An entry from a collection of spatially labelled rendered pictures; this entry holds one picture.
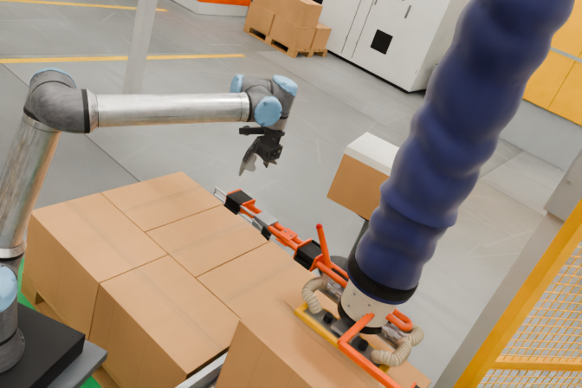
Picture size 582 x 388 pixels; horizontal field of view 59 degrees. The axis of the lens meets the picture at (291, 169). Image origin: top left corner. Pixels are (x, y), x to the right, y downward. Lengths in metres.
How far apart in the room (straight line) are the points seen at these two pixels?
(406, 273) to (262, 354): 0.60
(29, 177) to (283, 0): 7.66
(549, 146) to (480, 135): 7.54
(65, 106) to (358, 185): 2.29
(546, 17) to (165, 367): 1.84
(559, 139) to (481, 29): 7.59
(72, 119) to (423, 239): 0.99
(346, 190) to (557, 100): 5.79
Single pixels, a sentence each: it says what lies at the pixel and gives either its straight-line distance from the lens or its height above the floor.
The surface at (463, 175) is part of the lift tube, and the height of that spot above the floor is 1.77.
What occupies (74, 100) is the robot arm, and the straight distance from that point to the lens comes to 1.40.
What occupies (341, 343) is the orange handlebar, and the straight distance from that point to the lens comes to 1.53.
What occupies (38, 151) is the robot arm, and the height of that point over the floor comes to 1.43.
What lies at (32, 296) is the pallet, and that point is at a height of 0.06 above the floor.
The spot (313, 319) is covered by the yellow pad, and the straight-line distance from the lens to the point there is 1.74.
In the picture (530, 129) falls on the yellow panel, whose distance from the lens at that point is 8.93.
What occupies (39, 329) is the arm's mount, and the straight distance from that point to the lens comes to 1.91.
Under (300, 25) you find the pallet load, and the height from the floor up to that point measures 0.54.
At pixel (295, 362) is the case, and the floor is 0.95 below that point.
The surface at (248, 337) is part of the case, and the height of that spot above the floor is 0.92.
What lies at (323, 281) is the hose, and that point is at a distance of 1.79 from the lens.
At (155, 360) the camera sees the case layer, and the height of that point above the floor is 0.45.
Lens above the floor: 2.24
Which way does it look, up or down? 26 degrees down
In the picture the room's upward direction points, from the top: 20 degrees clockwise
